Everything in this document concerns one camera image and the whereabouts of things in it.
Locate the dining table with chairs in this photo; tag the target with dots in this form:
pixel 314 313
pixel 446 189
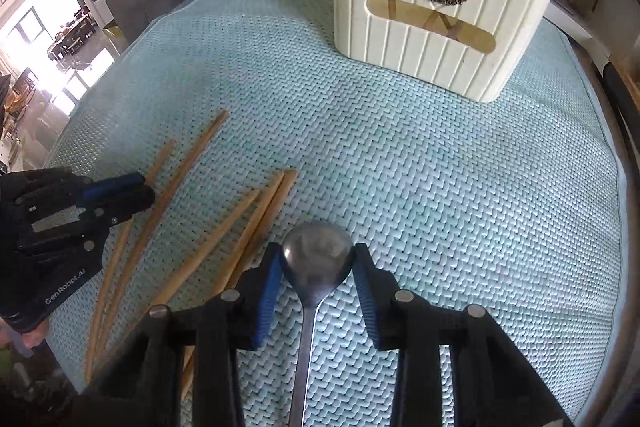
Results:
pixel 70 38

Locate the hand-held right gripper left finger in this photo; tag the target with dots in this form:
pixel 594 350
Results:
pixel 267 302

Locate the yellow green cardboard box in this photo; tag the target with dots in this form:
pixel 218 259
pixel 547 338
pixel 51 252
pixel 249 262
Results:
pixel 112 38

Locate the person's left hand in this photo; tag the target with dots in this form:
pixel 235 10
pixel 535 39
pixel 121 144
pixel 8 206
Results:
pixel 31 337

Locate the stainless steel spoon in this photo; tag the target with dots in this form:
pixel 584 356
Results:
pixel 317 257

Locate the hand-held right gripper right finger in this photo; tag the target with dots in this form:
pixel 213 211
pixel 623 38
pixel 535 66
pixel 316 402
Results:
pixel 369 302

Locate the light blue woven mat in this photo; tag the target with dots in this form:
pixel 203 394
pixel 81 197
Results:
pixel 400 182

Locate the wooden chopstick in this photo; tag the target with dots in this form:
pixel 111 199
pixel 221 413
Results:
pixel 256 217
pixel 276 207
pixel 210 247
pixel 187 164
pixel 107 302

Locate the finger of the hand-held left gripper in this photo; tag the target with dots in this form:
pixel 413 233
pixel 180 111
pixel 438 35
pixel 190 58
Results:
pixel 117 187
pixel 130 207

